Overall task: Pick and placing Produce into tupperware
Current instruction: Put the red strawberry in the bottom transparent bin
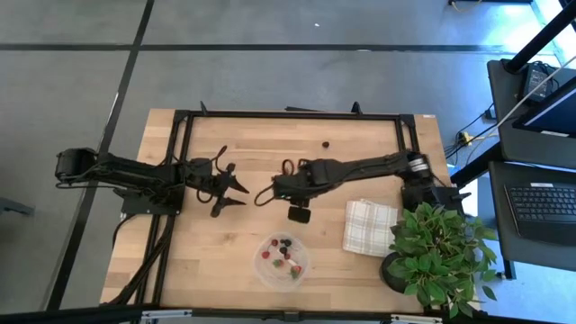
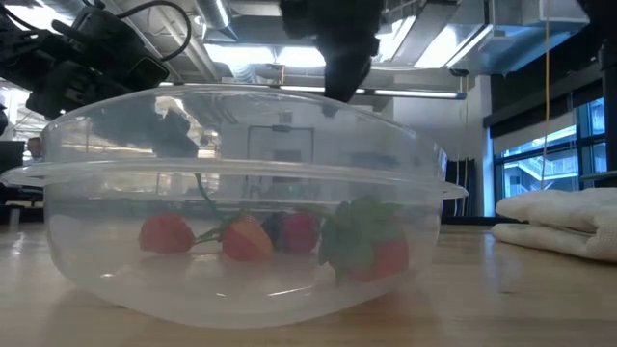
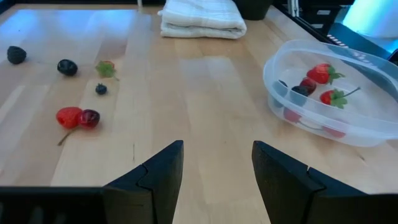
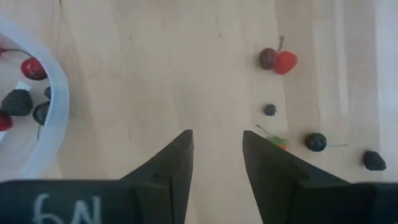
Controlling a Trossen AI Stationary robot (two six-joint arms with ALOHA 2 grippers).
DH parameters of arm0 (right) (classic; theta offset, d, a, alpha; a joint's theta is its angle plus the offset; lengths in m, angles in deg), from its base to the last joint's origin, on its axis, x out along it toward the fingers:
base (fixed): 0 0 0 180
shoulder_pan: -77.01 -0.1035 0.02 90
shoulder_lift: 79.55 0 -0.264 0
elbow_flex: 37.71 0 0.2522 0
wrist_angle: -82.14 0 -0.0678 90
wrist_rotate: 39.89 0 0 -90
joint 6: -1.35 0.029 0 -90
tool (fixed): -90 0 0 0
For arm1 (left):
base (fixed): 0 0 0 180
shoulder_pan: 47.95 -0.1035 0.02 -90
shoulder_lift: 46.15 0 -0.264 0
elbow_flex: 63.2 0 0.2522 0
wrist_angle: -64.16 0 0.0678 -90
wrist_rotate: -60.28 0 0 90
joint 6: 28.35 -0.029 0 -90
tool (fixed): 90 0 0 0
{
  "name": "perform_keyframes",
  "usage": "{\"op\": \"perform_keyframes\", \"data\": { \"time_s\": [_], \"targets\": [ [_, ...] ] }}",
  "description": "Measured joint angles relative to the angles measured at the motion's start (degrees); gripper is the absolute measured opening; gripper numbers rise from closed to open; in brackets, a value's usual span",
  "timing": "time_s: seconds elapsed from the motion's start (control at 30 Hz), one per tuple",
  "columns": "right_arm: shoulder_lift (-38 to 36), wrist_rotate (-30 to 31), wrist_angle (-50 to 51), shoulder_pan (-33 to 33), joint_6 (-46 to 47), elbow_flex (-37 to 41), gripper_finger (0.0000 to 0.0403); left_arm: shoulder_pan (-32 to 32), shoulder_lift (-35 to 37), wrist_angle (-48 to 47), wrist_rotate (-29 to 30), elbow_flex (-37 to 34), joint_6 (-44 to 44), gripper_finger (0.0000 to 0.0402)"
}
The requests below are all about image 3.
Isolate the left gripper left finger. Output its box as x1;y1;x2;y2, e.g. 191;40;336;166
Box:
102;139;185;224

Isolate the folded white checked towel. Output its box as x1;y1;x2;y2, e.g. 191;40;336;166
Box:
157;0;248;40

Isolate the red strawberry with green leaves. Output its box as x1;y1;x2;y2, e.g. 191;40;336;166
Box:
95;60;121;82
306;63;346;86

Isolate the white round pillar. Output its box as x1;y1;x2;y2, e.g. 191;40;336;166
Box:
341;0;398;40

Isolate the red strawberry with long stem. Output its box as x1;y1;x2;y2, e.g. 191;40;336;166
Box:
319;86;362;110

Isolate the black table edge rail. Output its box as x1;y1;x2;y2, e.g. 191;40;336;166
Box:
273;0;398;63

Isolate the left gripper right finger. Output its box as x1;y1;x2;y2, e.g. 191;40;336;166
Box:
252;140;371;224

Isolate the clear plastic tupperware container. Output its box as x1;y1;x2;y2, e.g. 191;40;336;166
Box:
262;39;398;147

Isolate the black plant pot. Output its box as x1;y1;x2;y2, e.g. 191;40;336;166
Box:
233;0;274;21

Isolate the bumpy blackberry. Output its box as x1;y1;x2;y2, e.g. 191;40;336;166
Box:
6;45;27;65

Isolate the black metal table frame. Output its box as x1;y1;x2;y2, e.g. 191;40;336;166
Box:
0;0;165;15

